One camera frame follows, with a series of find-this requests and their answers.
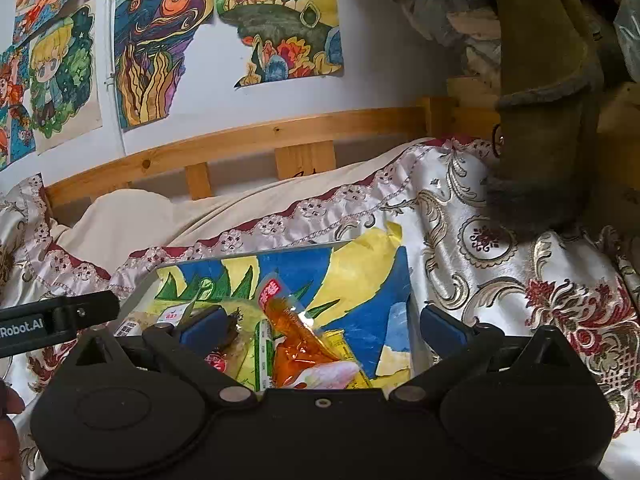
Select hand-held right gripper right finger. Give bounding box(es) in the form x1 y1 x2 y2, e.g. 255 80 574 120
389 306 586 406

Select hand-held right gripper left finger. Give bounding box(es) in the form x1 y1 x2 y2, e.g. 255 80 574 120
62 305 256 406

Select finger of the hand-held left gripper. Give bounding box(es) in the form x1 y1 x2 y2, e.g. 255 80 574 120
50 294 122 336

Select white snack packet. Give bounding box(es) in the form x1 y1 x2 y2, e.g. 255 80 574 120
114 304 197 339

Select clear orange snack packet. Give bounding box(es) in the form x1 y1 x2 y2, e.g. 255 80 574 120
257 272 361 391

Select grey box with painted lining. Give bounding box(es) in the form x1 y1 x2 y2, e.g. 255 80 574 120
114 220 416 396

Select yellow snack packet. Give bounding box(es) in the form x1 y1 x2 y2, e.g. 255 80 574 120
320 329 373 390

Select person's left hand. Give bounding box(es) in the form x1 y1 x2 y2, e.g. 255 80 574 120
0 381 26 468

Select floral satin blanket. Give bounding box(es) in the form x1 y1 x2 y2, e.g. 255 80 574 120
0 135 640 471

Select cream pillow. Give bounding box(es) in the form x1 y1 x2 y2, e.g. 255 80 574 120
50 137 436 256

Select brown hanging trousers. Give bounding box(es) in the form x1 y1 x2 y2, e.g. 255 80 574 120
486 0 607 235

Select patterned hanging cloth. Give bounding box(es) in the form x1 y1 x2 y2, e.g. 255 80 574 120
364 0 502 82

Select clear plastic bag of clothes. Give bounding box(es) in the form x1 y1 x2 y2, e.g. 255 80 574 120
612 0 640 82

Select white wall pipe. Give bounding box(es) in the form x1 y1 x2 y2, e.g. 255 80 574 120
103 0 127 155

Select wooden bunk frame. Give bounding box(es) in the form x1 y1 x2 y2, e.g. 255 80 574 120
445 74 640 161

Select blonde figure wall drawing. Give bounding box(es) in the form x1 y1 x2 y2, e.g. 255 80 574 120
27 2 104 156

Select swirl seaweed wall drawing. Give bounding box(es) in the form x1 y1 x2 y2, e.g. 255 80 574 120
114 0 217 133

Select torn landscape wall drawing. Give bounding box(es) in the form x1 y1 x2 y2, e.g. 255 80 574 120
214 0 347 89

